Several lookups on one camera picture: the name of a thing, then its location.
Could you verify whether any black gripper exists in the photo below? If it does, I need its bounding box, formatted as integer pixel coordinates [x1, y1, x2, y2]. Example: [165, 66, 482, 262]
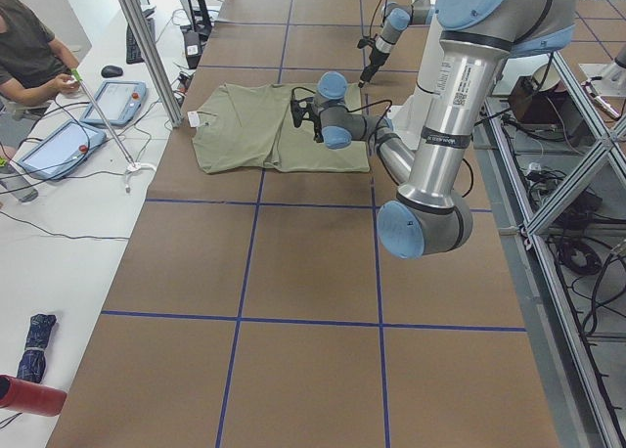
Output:
[358, 49, 386, 87]
[309, 106, 324, 143]

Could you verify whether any olive green long-sleeve shirt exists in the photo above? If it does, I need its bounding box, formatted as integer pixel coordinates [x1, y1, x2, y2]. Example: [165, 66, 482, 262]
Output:
[192, 83, 370, 174]

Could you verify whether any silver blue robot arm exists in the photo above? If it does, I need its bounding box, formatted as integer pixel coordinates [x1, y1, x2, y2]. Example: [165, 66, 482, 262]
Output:
[357, 0, 434, 88]
[291, 0, 577, 258]

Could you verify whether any person's hand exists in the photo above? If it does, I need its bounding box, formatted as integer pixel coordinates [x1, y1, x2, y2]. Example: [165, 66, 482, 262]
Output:
[51, 73, 81, 94]

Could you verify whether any white paper clothing tag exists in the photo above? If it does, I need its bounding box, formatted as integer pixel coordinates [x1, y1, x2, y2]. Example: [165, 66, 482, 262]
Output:
[187, 111, 201, 128]

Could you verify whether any long metal reacher stick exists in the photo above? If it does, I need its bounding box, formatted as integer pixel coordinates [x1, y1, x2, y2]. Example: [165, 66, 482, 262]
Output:
[70, 68, 157, 194]

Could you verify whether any black keyboard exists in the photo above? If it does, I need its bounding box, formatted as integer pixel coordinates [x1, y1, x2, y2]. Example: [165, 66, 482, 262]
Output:
[125, 16, 157, 66]

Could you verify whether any far blue teach pendant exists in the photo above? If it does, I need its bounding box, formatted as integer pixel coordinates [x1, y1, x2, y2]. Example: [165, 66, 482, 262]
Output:
[95, 79, 147, 127]

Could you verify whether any blue teach pendant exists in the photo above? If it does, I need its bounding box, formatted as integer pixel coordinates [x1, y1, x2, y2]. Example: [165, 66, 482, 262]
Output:
[17, 121, 107, 181]
[95, 79, 147, 127]

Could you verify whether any black computer mouse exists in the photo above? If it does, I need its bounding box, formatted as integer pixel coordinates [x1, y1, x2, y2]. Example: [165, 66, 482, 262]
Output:
[101, 65, 123, 78]

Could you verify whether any near blue teach pendant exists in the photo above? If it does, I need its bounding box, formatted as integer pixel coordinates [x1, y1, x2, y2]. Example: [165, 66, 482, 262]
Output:
[17, 121, 107, 181]

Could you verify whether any seated person in dark shirt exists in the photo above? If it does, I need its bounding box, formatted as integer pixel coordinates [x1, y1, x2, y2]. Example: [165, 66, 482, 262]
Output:
[1, 0, 79, 108]

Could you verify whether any dark blue folded umbrella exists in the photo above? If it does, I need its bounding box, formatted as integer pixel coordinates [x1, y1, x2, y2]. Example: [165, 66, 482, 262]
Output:
[17, 314, 57, 383]

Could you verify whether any red cylinder bottle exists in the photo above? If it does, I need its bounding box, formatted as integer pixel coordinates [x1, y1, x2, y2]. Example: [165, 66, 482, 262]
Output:
[1, 375, 67, 417]

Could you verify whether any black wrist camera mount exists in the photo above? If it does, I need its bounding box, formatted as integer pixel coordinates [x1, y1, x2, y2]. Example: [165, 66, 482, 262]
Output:
[290, 98, 312, 128]

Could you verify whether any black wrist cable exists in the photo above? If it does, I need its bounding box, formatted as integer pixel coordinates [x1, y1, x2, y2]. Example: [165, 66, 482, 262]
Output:
[291, 87, 475, 200]
[356, 0, 392, 51]

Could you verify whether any aluminium frame post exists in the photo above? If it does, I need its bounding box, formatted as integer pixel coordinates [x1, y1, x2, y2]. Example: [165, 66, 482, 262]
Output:
[118, 0, 183, 128]

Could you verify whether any aluminium frame rail structure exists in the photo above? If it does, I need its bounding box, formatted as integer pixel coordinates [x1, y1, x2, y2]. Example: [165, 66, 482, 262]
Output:
[469, 0, 626, 448]

